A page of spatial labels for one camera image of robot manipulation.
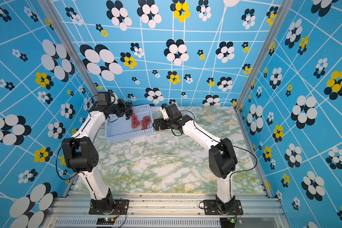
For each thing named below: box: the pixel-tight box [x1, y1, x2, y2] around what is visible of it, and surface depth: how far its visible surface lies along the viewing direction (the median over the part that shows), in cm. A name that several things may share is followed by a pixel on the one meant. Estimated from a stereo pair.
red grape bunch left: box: [131, 113, 141, 129], surface depth 110 cm
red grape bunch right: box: [140, 114, 152, 131], surface depth 110 cm
